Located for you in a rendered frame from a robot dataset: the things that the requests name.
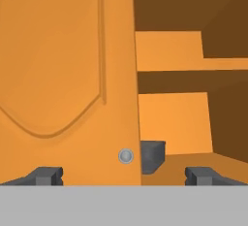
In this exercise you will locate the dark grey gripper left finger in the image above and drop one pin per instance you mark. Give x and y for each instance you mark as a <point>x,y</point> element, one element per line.
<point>45,175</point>

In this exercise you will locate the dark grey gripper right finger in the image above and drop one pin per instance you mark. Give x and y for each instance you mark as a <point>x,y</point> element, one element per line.
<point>203,175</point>

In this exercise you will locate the dark grey tupperware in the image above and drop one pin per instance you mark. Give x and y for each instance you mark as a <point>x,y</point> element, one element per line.
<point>151,157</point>

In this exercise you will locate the orange open cabinet with shelves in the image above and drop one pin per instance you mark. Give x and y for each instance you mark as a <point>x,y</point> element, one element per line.
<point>193,74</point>

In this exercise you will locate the orange cabinet door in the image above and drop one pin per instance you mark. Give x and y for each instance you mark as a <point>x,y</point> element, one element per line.
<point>64,74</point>

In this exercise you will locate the round grey door knob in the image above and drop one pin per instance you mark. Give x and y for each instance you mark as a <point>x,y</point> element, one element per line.
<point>126,156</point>

